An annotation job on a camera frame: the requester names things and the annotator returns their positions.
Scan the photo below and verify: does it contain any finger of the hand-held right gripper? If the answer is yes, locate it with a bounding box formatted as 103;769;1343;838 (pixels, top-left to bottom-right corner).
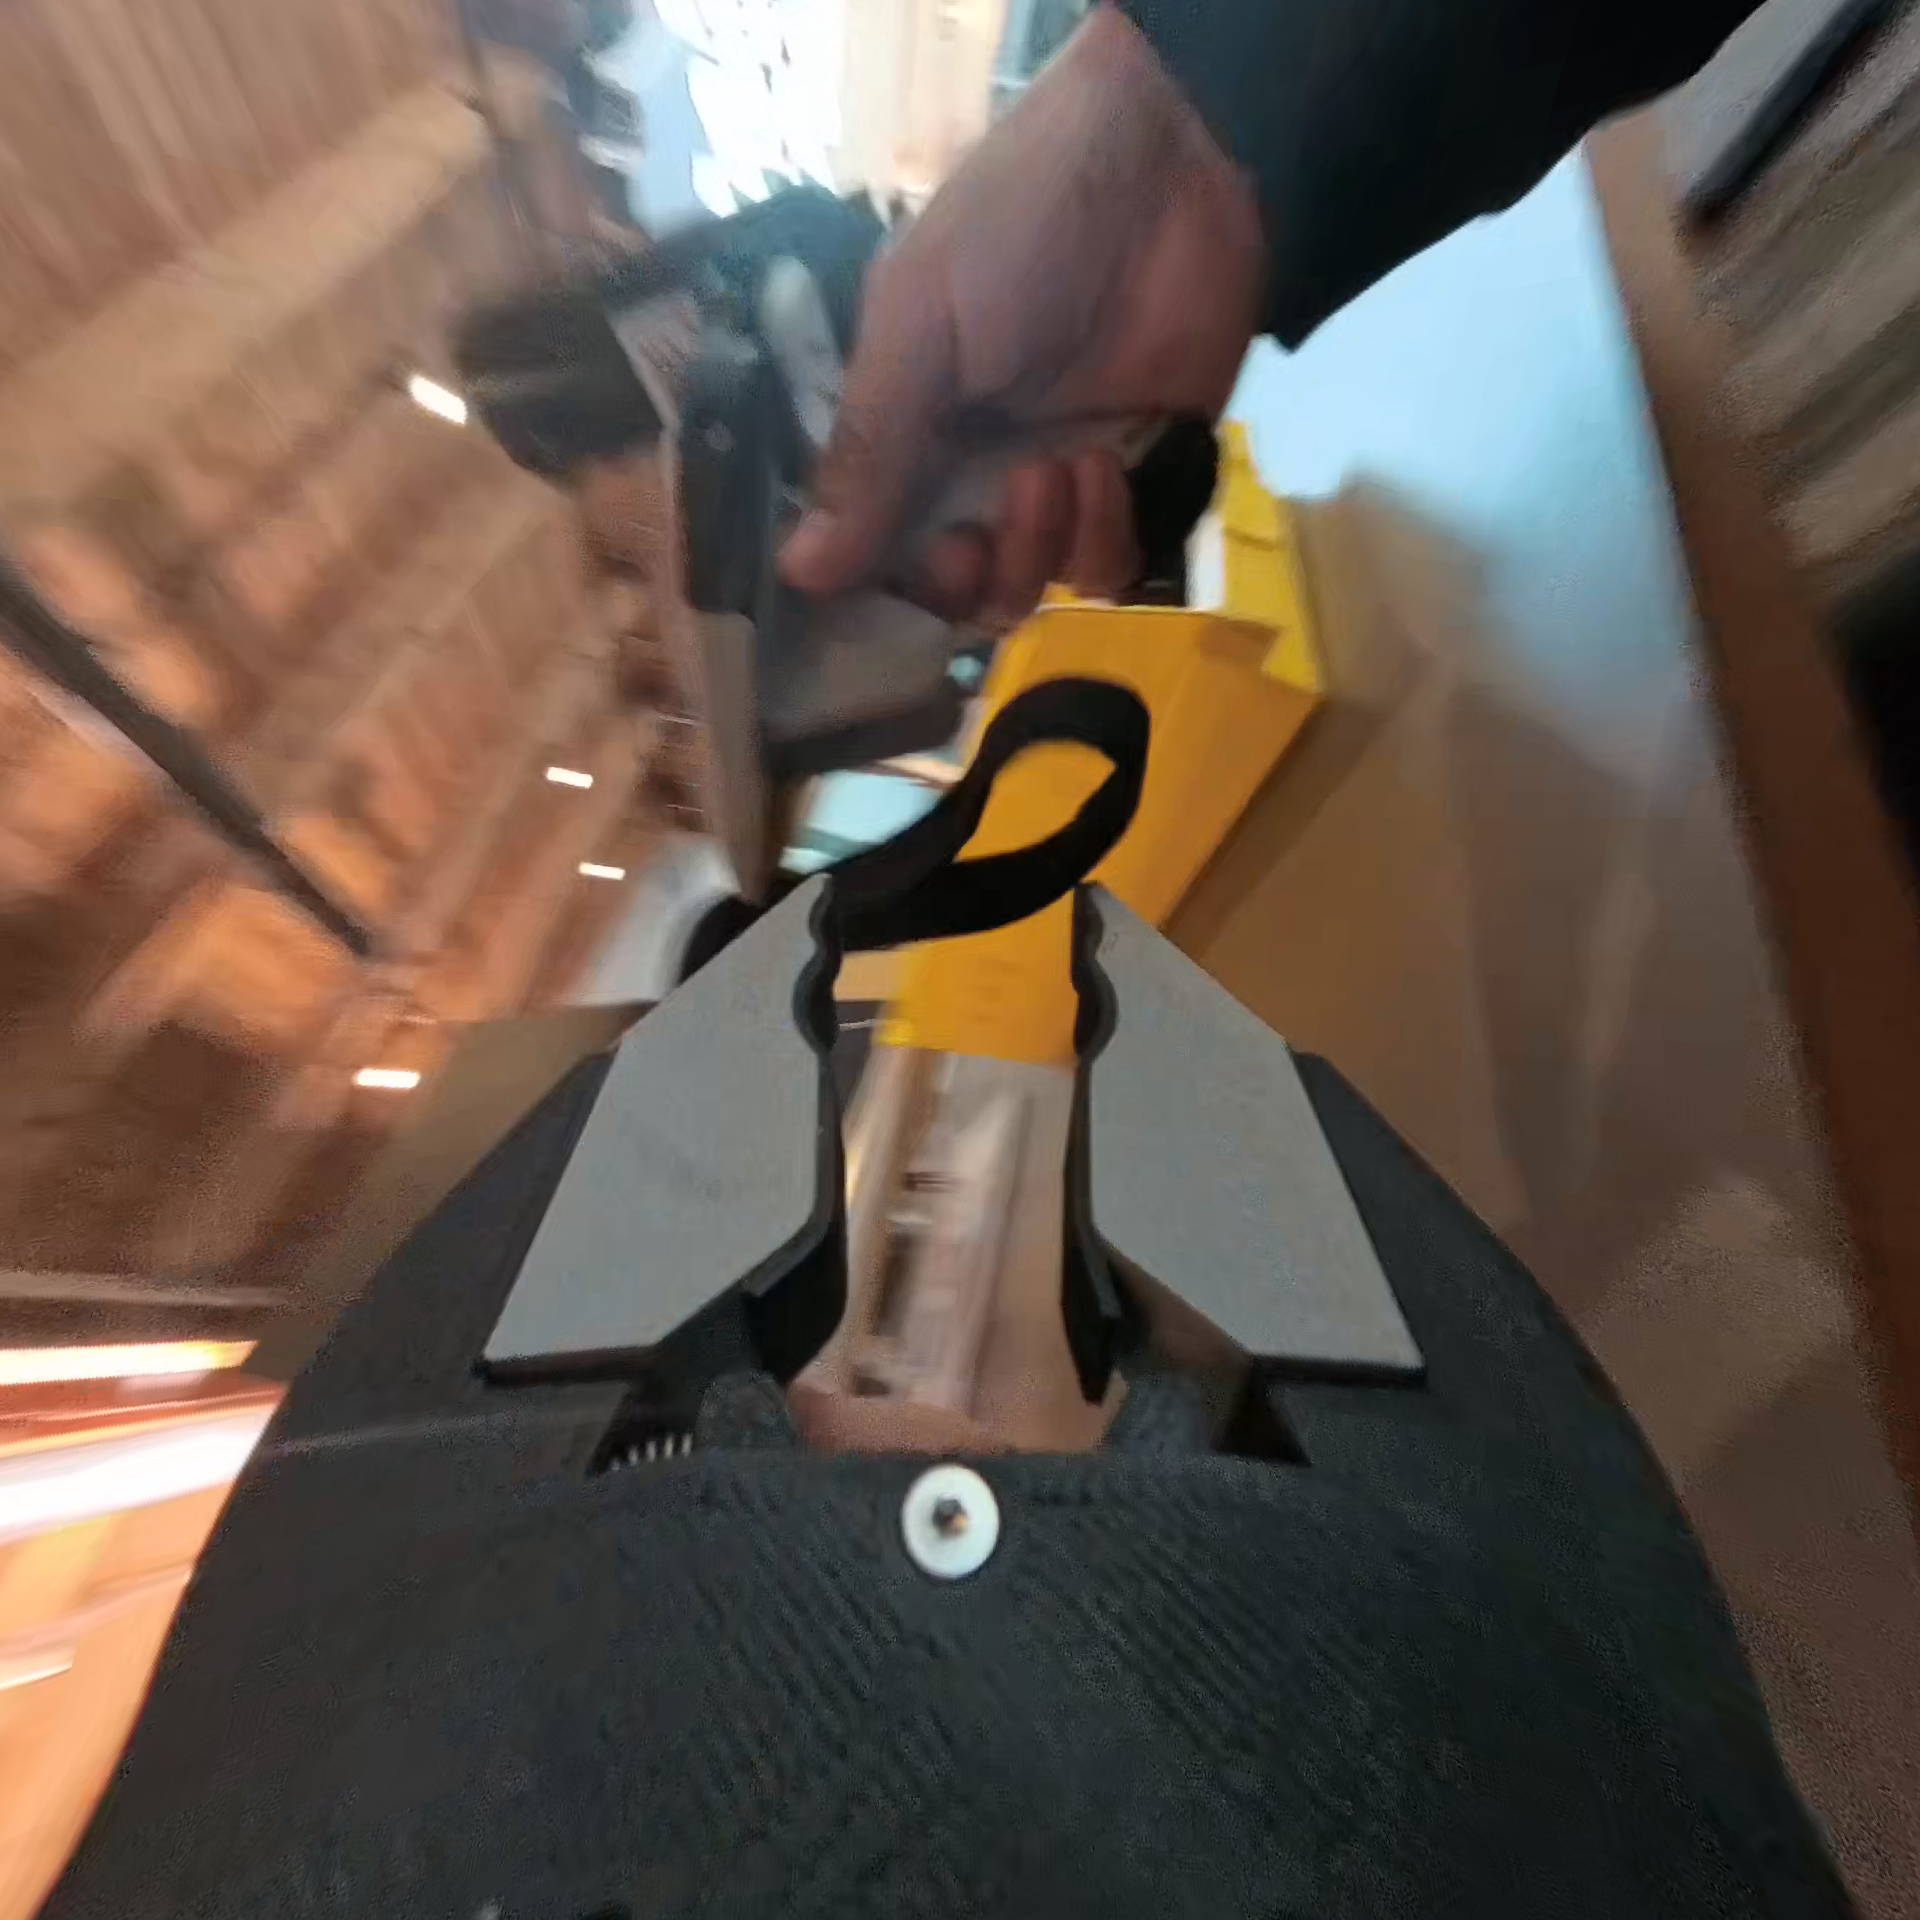
703;584;972;889

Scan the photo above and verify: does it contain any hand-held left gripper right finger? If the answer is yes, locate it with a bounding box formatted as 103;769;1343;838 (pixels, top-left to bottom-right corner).
1064;883;1431;1408

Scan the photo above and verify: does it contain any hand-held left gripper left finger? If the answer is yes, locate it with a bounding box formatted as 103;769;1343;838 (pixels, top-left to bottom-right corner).
481;873;849;1389

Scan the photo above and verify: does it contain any black strap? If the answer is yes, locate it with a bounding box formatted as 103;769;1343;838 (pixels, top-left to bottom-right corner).
831;678;1154;958

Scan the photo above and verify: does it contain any yellow plastic bin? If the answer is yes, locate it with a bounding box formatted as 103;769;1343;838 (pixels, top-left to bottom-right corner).
878;421;1329;1062

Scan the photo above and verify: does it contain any person's right forearm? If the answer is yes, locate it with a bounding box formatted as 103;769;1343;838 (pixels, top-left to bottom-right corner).
1119;0;1779;350

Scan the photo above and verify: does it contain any person's right hand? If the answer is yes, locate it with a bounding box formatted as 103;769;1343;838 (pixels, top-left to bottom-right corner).
778;4;1265;629

